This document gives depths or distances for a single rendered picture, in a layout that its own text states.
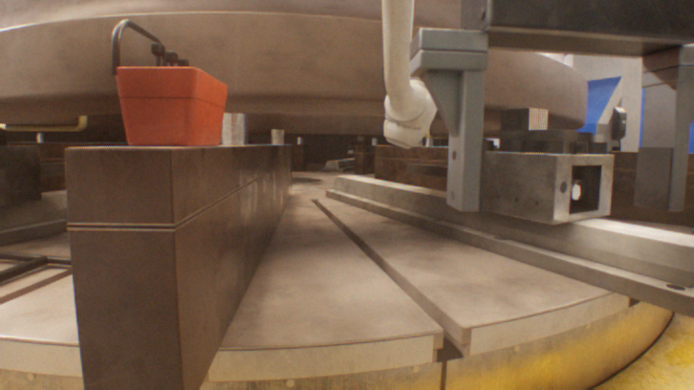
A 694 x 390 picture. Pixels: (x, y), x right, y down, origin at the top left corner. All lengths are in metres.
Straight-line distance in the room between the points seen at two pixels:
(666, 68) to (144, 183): 0.52
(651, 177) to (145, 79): 0.62
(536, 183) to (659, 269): 0.38
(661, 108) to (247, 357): 0.71
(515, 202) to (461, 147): 1.08
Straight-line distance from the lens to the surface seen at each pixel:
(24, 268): 1.33
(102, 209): 0.54
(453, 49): 0.21
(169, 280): 0.52
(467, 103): 0.21
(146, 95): 0.64
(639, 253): 1.22
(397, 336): 0.78
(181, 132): 0.62
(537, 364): 1.10
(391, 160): 2.87
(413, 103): 0.84
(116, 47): 0.67
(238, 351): 0.76
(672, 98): 0.29
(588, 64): 7.27
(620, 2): 0.26
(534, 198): 1.25
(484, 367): 0.97
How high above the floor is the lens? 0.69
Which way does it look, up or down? 5 degrees down
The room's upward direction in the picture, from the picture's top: 1 degrees clockwise
